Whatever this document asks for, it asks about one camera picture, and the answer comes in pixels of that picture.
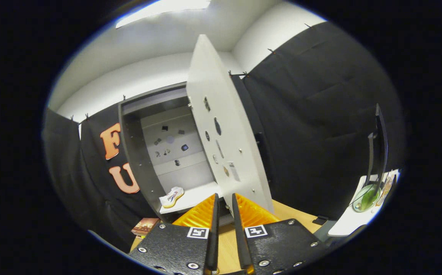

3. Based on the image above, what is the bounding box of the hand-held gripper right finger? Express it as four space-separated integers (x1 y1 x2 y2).
231 193 331 275

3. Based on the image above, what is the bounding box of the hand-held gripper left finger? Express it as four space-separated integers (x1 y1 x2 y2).
129 193 220 275

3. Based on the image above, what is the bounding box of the white striped canvas shoe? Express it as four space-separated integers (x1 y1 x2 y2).
159 186 185 209

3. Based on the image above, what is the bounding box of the beige shoe cabinet door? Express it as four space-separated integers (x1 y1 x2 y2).
186 34 275 214

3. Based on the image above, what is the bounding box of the dark grey shoe cabinet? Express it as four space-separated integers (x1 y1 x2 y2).
118 82 230 226

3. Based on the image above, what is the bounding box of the brown book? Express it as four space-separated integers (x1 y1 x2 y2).
131 217 160 237

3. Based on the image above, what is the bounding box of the white side table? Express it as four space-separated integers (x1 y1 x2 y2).
328 169 402 237

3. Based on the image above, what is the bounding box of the green glass bowl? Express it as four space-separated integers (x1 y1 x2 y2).
353 184 381 213

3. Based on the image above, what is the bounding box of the tan flat object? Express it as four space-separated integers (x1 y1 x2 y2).
377 174 395 207

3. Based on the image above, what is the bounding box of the black monitor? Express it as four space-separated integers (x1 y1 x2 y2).
365 103 389 188

